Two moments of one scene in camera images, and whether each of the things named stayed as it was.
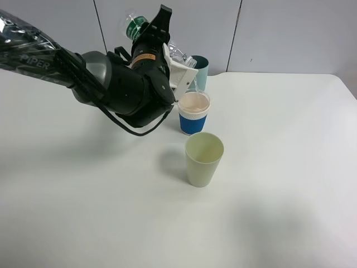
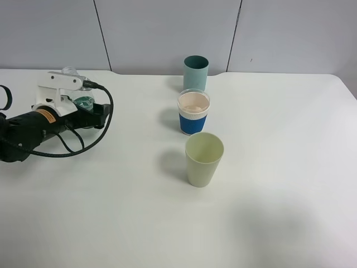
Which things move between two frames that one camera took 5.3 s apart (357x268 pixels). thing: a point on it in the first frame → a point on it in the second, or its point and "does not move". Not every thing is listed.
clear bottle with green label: x=133 y=24 → x=85 y=97
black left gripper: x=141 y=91 → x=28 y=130
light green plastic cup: x=204 y=151 does not move
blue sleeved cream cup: x=193 y=107 does not move
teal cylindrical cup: x=199 y=82 does not move
